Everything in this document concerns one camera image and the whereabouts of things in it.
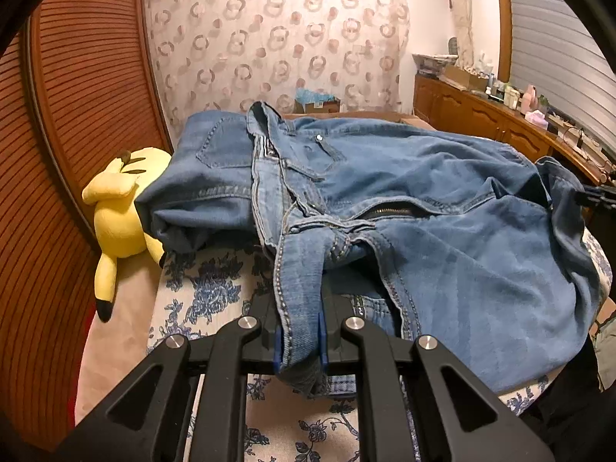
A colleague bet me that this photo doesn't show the blue denim jeans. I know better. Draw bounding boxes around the blue denim jeans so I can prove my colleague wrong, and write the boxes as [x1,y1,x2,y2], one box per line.
[136,101,601,393]

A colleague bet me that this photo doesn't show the pink tissue pack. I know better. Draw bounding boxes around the pink tissue pack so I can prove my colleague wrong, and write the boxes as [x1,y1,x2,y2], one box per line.
[524,110,549,129]

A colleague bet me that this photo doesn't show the pink bottle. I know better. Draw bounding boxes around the pink bottle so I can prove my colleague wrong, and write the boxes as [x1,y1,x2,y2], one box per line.
[520,85,539,115]

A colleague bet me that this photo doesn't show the blue floral white quilt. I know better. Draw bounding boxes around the blue floral white quilt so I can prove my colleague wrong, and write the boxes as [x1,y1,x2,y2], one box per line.
[144,229,615,462]

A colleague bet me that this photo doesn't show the wooden sideboard cabinet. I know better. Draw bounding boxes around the wooden sideboard cabinet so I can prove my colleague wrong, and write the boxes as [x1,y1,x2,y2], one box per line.
[413,75,608,185]

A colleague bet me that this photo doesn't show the grey window roller blind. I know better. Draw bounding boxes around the grey window roller blind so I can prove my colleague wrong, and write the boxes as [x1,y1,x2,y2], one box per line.
[511,0,615,149]

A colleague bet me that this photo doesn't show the cardboard box on sideboard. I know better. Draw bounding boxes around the cardboard box on sideboard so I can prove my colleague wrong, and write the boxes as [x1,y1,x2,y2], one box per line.
[440,65,489,92]

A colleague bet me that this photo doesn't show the yellow plush toy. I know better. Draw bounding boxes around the yellow plush toy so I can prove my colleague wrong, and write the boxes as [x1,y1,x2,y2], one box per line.
[82,147,171,322]

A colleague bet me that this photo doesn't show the stack of newspapers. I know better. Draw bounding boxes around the stack of newspapers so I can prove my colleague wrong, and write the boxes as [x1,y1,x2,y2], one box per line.
[412,53,459,77]

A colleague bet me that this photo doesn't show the cardboard box with blue bag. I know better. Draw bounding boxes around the cardboard box with blue bag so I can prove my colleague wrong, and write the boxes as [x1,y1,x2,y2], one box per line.
[293,88,340,114]

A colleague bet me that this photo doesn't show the brown louvered wardrobe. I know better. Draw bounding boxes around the brown louvered wardrobe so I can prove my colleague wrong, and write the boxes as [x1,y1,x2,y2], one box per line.
[1,0,171,461]

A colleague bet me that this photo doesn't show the circle patterned sheer curtain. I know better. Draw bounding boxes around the circle patterned sheer curtain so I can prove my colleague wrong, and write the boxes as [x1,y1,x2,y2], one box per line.
[144,0,409,137]

